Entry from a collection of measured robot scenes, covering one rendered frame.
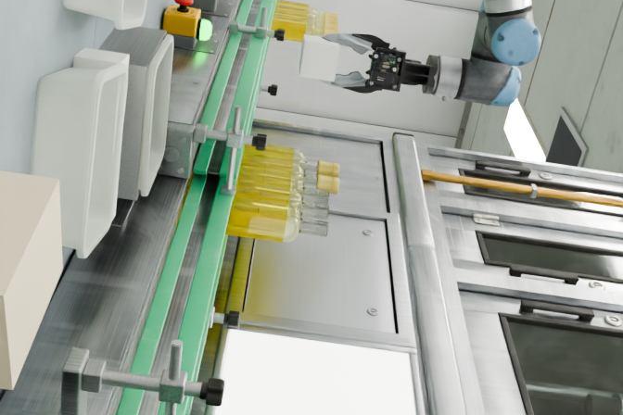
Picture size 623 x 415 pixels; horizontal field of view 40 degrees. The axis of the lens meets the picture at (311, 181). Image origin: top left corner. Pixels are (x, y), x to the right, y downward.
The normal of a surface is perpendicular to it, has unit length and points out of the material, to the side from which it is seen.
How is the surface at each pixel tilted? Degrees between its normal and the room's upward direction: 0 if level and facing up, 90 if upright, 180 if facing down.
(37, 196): 90
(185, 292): 90
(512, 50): 91
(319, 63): 90
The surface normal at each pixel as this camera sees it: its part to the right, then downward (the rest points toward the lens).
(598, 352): 0.15, -0.88
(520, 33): -0.01, 0.31
